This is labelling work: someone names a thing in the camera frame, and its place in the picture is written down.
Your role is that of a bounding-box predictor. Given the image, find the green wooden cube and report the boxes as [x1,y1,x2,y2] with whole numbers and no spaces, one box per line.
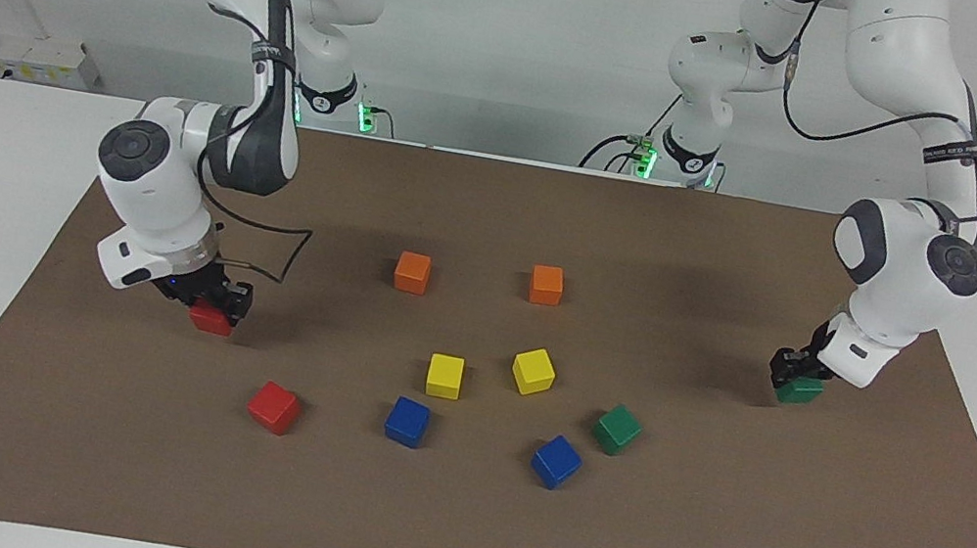
[588,399,648,461]
[773,370,827,411]

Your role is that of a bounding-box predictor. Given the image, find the yellow wooden cube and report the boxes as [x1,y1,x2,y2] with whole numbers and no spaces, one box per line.
[424,352,467,402]
[507,344,561,400]

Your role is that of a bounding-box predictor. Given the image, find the green lit base connector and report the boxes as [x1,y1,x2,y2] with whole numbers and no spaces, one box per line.
[353,99,398,140]
[621,134,666,182]

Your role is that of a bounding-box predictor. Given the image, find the red wooden cube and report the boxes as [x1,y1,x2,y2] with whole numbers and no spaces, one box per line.
[243,378,304,439]
[186,301,238,340]

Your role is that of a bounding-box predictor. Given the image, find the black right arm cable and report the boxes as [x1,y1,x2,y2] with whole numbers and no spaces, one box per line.
[177,1,350,289]

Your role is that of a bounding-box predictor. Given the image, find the white wall socket box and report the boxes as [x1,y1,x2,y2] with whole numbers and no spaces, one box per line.
[0,28,106,95]

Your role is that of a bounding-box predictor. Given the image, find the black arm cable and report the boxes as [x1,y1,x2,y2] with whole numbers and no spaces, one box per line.
[177,1,350,289]
[761,0,977,257]

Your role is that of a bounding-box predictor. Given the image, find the black base cable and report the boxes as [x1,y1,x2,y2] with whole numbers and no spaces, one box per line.
[578,83,682,183]

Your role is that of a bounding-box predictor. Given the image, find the brown table mat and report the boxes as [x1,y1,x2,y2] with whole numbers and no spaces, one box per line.
[0,71,977,548]

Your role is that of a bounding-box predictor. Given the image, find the blue wooden cube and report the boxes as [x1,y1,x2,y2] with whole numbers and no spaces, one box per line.
[527,431,587,495]
[381,393,435,452]

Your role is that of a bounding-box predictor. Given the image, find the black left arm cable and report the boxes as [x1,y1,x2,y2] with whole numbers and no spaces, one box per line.
[761,0,977,257]

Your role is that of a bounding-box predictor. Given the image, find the orange wooden cube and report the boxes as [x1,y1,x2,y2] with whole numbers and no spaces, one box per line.
[391,249,435,297]
[527,263,568,309]

